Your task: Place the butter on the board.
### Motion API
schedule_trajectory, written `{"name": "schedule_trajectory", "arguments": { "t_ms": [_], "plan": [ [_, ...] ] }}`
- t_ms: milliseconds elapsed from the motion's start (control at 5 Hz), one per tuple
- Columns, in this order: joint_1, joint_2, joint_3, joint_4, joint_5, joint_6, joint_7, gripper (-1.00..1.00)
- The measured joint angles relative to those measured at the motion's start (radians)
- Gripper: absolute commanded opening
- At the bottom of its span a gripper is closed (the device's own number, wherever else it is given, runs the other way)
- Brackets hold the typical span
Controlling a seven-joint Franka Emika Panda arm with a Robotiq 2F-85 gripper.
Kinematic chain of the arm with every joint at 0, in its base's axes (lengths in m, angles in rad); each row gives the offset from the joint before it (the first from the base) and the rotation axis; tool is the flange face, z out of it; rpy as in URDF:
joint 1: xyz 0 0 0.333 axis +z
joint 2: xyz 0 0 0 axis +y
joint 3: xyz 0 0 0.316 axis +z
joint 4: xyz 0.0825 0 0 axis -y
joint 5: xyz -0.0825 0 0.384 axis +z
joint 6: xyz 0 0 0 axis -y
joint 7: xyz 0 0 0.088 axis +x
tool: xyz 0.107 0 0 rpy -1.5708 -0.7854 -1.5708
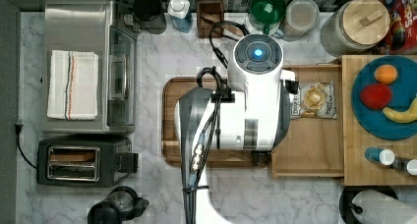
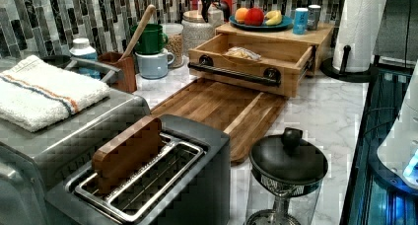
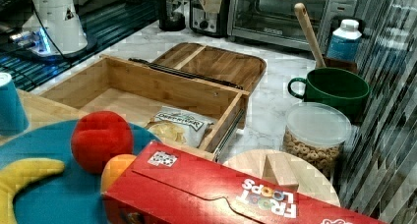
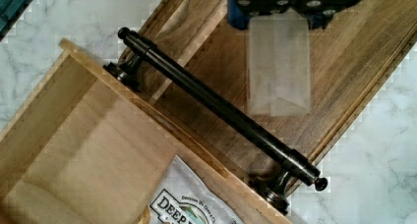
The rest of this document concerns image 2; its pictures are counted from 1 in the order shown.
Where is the grey two-slot toaster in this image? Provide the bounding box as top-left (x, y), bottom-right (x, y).
top-left (45, 114), bottom-right (230, 225)

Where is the white blue bottle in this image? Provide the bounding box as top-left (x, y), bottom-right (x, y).
top-left (70, 37), bottom-right (101, 79)

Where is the wooden cutting board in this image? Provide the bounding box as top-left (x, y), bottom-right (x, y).
top-left (151, 78), bottom-right (288, 165)

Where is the yellow banana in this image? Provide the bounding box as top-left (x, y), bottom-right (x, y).
top-left (264, 10), bottom-right (282, 26)

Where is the bamboo drawer box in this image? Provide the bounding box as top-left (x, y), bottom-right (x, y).
top-left (188, 24), bottom-right (333, 97)

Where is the green mug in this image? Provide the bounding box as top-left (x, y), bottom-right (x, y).
top-left (134, 24), bottom-right (169, 55)

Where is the wooden spoon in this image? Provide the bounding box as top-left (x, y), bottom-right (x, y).
top-left (119, 4), bottom-right (156, 61)

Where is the blue can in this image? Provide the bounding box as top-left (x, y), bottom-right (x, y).
top-left (293, 8), bottom-right (309, 35)

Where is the glass jar with wooden lid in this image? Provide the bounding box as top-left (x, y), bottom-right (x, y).
top-left (181, 10), bottom-right (215, 56)

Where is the orange fruit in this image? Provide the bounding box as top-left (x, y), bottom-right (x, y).
top-left (235, 7), bottom-right (248, 24)

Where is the white paper towel roll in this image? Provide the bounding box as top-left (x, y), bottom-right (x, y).
top-left (332, 0), bottom-right (386, 72)

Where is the red apple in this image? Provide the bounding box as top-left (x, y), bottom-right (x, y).
top-left (244, 8), bottom-right (264, 27)

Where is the brown wooden utensil holder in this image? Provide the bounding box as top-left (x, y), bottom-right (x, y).
top-left (99, 52), bottom-right (137, 93)

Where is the black drawer handle bar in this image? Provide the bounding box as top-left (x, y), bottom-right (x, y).
top-left (187, 55), bottom-right (281, 87)

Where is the glass jar with grains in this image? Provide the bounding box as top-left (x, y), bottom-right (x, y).
top-left (162, 23), bottom-right (183, 68)

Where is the white striped folded towel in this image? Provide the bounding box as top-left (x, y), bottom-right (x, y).
top-left (0, 55), bottom-right (110, 132)

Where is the light blue mug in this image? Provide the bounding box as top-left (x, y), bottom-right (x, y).
top-left (136, 48), bottom-right (175, 79)

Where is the black paper towel holder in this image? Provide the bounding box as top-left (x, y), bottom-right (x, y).
top-left (320, 45), bottom-right (379, 83)

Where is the glass french press black lid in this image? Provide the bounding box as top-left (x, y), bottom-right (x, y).
top-left (244, 127), bottom-right (328, 225)

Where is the small brown wooden board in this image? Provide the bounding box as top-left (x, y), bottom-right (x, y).
top-left (92, 116), bottom-right (164, 194)

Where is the blue plate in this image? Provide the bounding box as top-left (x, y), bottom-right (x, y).
top-left (229, 16), bottom-right (293, 32)

